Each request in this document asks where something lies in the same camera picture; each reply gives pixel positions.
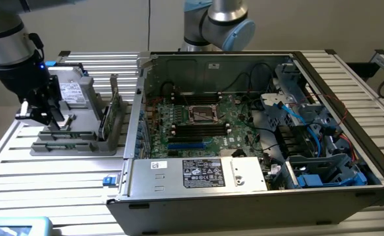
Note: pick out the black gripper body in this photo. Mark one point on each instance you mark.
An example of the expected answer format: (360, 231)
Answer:
(21, 78)

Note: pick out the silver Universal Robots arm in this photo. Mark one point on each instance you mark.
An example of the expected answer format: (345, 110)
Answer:
(8, 41)

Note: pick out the green RAM stick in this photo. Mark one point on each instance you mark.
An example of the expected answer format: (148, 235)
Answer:
(63, 146)

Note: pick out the black RAM slot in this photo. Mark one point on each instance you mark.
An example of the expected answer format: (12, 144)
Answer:
(200, 130)
(200, 125)
(195, 97)
(200, 133)
(195, 102)
(195, 94)

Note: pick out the small blue clip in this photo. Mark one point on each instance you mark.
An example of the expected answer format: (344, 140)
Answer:
(51, 63)

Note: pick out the hard disk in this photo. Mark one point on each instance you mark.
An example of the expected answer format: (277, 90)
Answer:
(69, 92)

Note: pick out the grey parts rack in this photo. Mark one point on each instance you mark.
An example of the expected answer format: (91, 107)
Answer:
(89, 98)

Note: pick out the graphics card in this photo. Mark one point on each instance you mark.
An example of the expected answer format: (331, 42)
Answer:
(111, 110)

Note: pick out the blue plastic clamp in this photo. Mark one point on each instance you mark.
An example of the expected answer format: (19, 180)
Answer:
(109, 181)

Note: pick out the black expansion slot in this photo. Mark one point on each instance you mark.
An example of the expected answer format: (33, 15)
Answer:
(185, 140)

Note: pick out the blue expansion slot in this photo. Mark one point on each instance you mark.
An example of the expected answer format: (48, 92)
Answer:
(185, 146)

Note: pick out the silver power supply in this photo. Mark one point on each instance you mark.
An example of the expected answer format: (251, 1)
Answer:
(172, 177)

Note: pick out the CPU socket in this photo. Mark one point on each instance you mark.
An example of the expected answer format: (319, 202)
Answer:
(203, 113)

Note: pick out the teal cased device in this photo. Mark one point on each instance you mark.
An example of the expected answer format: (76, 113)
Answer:
(15, 227)

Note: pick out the green motherboard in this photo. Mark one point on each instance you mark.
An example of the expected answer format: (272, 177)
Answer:
(208, 142)

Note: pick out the open black PC case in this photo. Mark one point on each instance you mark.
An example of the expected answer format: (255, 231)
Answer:
(231, 211)

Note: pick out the grey metal disk bay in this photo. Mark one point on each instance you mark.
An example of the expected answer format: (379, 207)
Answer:
(289, 98)

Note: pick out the black ribbed air shroud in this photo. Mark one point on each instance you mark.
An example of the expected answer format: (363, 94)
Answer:
(292, 140)

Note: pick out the disk bay with blue clips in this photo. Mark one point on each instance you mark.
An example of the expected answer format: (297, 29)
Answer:
(319, 172)

